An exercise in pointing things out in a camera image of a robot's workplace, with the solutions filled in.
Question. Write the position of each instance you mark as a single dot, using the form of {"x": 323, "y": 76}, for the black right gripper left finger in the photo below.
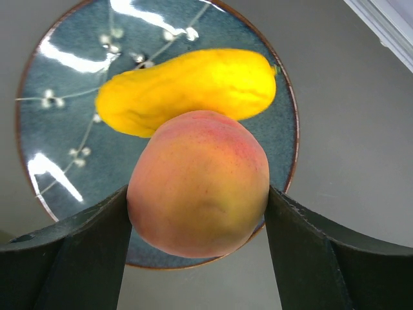
{"x": 76, "y": 263}

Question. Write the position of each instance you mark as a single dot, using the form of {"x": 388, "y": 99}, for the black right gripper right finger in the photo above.
{"x": 320, "y": 264}

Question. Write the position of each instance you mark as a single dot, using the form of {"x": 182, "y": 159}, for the peach fruit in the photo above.
{"x": 200, "y": 187}

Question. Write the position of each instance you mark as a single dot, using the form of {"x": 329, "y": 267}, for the dark teal plate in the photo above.
{"x": 74, "y": 160}

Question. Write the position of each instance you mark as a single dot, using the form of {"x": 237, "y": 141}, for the aluminium frame rail right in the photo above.
{"x": 391, "y": 21}

